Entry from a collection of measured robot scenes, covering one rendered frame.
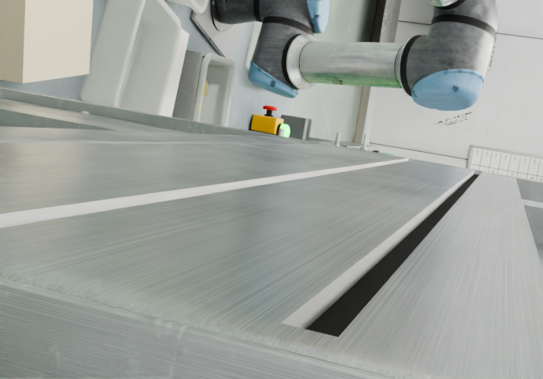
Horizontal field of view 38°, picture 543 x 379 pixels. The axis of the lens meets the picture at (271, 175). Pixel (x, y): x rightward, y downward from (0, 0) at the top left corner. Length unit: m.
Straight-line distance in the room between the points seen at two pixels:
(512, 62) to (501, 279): 7.47
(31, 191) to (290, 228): 0.06
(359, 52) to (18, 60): 0.71
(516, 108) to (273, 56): 6.06
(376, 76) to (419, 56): 0.11
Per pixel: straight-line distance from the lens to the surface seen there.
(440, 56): 1.41
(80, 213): 0.18
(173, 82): 1.48
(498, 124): 7.61
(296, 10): 1.68
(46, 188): 0.20
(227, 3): 1.75
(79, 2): 1.14
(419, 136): 7.64
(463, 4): 1.43
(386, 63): 1.48
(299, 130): 2.38
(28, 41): 1.05
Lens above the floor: 1.42
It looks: 16 degrees down
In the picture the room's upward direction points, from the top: 101 degrees clockwise
